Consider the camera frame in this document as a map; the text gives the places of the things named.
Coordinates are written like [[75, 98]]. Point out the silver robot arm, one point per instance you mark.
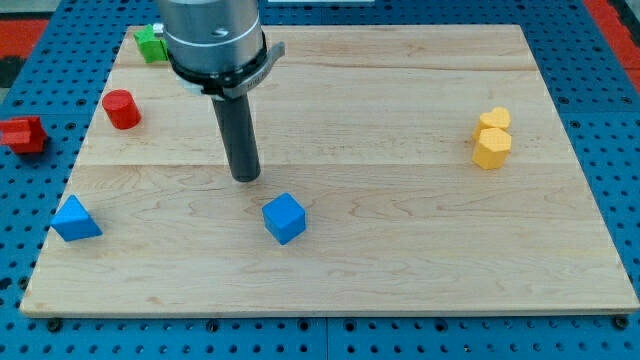
[[211, 36]]

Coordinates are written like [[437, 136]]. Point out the blue cube block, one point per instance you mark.
[[284, 218]]

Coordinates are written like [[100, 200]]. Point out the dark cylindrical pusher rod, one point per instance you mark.
[[236, 127]]

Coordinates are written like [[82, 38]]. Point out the yellow hexagon block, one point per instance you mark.
[[492, 148]]

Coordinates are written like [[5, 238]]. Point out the yellow heart block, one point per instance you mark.
[[498, 117]]

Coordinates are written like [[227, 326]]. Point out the green star block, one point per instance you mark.
[[151, 47]]

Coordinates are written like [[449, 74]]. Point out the red cylinder block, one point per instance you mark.
[[121, 109]]

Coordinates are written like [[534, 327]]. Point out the blue triangle block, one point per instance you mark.
[[73, 222]]

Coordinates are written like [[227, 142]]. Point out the red star block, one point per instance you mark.
[[24, 134]]

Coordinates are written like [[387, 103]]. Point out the grey clamp bracket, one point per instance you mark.
[[231, 84]]

